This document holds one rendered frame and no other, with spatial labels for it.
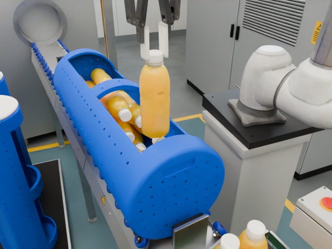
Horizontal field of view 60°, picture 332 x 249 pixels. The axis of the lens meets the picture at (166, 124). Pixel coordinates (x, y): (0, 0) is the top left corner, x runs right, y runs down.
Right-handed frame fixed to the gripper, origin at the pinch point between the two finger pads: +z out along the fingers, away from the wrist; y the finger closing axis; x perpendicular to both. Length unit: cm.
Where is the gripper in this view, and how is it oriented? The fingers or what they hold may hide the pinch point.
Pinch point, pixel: (154, 42)
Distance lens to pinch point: 63.5
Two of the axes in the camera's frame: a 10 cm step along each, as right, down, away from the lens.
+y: -8.8, 2.5, -4.1
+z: 0.0, 8.5, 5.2
